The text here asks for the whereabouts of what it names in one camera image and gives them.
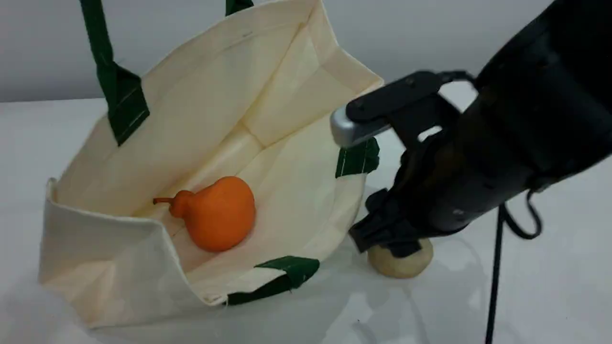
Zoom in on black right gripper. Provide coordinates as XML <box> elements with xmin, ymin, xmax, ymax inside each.
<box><xmin>349</xmin><ymin>91</ymin><xmax>532</xmax><ymax>259</ymax></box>

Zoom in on beige round egg yolk pastry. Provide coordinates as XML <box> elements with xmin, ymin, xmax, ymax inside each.
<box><xmin>367</xmin><ymin>238</ymin><xmax>434</xmax><ymax>280</ymax></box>

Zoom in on black cable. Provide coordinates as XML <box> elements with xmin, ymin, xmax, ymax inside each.
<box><xmin>485</xmin><ymin>189</ymin><xmax>544</xmax><ymax>344</ymax></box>

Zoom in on white canvas bag green handles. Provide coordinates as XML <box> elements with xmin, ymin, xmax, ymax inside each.
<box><xmin>38</xmin><ymin>0</ymin><xmax>385</xmax><ymax>330</ymax></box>

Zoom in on orange pear-shaped fruit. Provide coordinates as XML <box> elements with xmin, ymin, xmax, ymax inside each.
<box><xmin>153</xmin><ymin>176</ymin><xmax>256</xmax><ymax>253</ymax></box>

